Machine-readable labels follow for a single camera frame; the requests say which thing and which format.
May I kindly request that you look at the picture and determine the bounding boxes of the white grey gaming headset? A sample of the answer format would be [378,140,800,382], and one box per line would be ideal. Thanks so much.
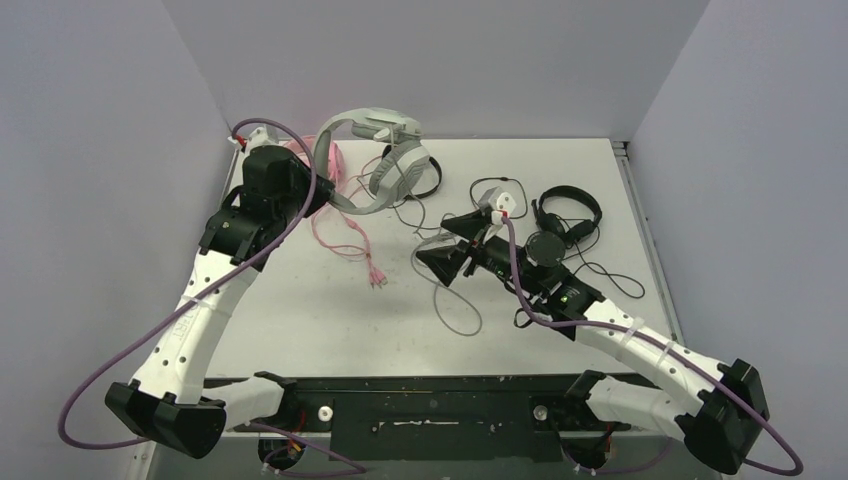
[311,107,484,338]

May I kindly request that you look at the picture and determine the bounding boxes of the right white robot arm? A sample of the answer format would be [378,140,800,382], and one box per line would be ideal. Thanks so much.
[414,210,769,475]

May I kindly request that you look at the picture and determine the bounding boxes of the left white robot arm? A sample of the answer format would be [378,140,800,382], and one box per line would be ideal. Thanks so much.
[105,145,333,459]

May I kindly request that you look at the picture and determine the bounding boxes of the small black on-ear headphones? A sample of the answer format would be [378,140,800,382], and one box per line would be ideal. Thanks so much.
[395,156,443,203]

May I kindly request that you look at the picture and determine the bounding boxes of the black headset with microphone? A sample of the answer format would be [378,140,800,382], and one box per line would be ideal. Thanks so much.
[469,176,647,301]

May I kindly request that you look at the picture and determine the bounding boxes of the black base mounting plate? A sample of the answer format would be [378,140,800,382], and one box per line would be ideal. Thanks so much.
[263,374,609,462]

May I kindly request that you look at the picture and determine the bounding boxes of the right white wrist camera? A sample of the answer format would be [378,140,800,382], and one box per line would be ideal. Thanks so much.
[477,187,517,226]

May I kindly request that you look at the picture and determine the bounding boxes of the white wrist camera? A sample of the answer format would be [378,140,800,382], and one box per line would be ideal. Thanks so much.
[477,187,517,226]
[228,125,281,155]

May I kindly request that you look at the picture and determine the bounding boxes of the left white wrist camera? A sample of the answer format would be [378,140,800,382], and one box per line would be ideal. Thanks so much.
[228,125,281,155]

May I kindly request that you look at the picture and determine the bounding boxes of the pink headset with cable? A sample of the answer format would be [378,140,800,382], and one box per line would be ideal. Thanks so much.
[281,135,390,290]

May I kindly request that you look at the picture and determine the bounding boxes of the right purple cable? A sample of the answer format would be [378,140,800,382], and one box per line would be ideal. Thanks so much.
[502,218,805,478]

